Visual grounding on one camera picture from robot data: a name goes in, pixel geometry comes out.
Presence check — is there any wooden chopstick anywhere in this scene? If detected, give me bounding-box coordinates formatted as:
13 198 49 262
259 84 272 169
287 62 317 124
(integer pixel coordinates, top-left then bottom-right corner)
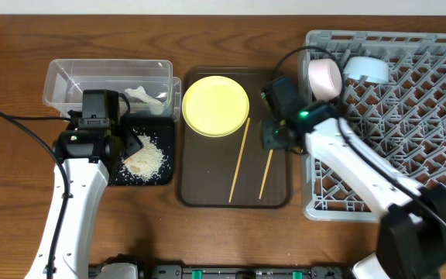
228 118 251 203
259 150 273 200

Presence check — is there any pink plastic bowl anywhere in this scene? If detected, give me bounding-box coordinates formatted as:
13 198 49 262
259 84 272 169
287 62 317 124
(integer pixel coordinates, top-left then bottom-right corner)
308 59 342 102

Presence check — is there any light blue bowl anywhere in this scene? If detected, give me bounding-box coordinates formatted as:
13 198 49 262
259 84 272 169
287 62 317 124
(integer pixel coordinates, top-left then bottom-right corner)
344 57 389 84

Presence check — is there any white tissue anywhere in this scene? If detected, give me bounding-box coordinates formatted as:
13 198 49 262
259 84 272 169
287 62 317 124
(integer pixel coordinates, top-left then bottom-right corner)
125 86 164 115

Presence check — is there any rice pile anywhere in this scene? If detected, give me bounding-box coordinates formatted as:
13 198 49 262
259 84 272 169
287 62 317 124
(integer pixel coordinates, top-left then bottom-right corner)
120 135 166 182

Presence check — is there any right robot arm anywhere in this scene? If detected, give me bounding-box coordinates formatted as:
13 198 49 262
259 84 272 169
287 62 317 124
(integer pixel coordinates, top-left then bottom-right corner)
261 76 446 278

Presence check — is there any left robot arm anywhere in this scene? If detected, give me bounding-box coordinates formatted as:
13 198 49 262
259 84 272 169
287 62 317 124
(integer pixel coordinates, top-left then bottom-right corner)
26 89 142 278

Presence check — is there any clear plastic waste bin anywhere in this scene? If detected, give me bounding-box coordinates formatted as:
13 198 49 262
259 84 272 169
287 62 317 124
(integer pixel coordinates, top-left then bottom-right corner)
43 59 181 121

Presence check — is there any grey plastic dishwasher rack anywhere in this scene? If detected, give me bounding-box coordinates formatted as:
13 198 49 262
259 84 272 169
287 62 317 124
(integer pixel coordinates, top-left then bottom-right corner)
298 29 446 226

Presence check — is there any dark brown serving tray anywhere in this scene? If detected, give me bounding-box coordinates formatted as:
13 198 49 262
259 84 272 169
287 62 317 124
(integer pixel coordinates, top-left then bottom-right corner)
177 67 293 208

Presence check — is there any yellow plastic plate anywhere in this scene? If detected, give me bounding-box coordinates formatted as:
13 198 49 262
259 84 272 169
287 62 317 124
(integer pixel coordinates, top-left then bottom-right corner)
182 75 250 137

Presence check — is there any black plastic tray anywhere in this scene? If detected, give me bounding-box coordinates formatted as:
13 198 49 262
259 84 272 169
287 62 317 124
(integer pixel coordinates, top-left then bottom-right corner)
108 118 175 186

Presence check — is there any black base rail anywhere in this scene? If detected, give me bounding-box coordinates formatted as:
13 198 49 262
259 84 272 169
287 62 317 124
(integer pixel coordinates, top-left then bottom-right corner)
88 253 353 279

